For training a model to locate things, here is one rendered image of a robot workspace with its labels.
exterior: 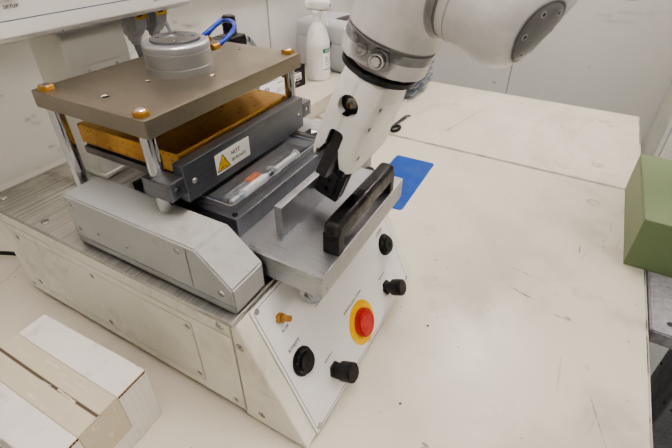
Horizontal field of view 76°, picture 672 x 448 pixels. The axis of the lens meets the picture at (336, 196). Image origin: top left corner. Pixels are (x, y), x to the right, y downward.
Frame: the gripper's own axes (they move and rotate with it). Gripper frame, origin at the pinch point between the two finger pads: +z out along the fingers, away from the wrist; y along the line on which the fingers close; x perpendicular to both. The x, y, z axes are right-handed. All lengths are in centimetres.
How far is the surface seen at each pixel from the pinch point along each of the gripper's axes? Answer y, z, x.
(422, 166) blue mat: 54, 26, -5
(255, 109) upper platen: 3.7, 0.0, 14.4
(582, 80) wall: 251, 44, -47
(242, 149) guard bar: -2.3, 1.5, 11.3
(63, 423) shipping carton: -30.2, 20.9, 8.0
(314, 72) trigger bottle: 84, 36, 44
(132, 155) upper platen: -10.3, 4.4, 20.5
